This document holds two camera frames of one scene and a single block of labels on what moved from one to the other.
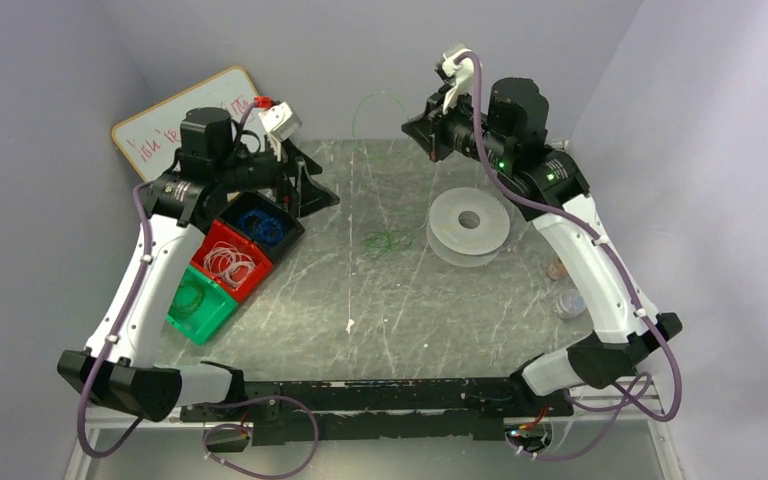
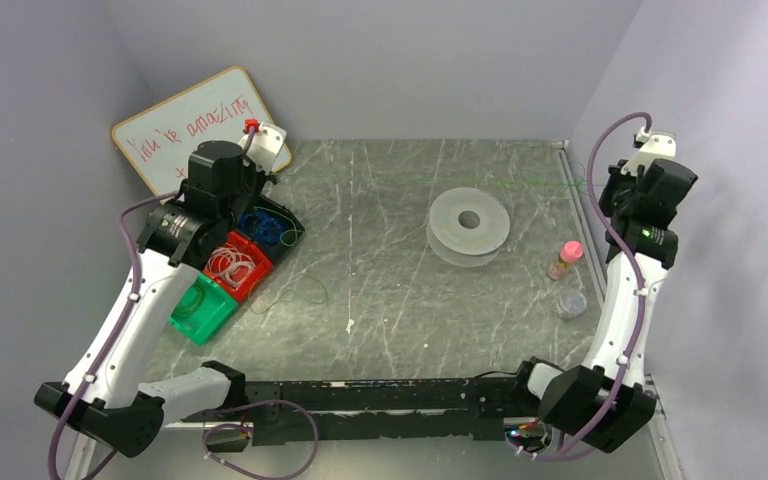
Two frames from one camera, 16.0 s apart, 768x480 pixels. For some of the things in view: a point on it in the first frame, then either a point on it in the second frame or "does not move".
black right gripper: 434,130 to 620,183
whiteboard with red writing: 148,140 does not move
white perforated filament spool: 467,227 does not move
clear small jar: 571,304 does not move
